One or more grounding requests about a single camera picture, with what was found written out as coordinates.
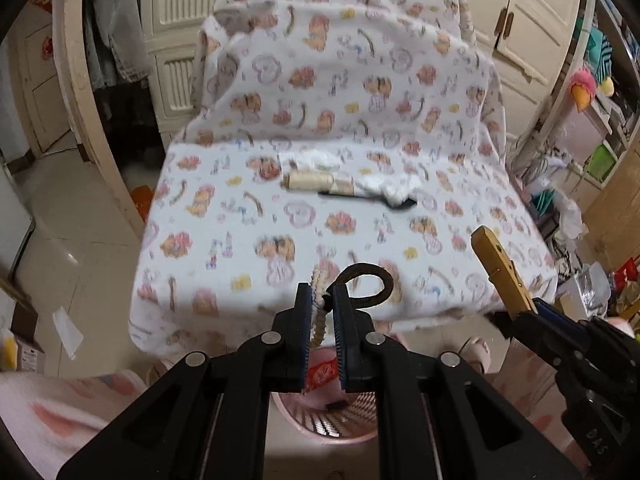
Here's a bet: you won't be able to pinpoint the yellow wooden clothespin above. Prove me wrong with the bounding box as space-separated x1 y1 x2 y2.
471 226 537 320

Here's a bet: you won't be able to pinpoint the hanging grey jeans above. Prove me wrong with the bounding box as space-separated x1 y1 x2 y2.
82 0 151 90

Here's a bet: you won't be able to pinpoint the pink and orange plush toy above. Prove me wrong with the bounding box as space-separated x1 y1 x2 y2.
570 68 598 113

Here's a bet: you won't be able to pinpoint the black plastic spoon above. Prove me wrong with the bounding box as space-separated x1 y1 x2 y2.
318 192 418 211

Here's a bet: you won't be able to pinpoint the red and clear plastic wrapper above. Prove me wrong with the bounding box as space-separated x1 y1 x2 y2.
305 358 340 392

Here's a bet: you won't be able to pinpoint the bear patterned white sheet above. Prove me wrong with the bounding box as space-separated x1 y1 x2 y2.
128 0 558 356

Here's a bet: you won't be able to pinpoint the crumpled white tissue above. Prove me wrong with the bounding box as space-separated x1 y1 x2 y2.
290 150 343 171
355 174 422 207

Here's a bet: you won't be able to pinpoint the pink plastic waste basket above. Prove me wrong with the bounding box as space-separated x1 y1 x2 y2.
269 343 384 447

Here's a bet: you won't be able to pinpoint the curved cream wooden frame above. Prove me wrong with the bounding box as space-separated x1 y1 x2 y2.
52 0 144 237

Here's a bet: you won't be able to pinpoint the beige thread spool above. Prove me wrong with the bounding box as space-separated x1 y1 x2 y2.
282 170 334 193

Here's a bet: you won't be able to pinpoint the orange plastic bag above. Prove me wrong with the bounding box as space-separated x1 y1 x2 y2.
130 184 154 221

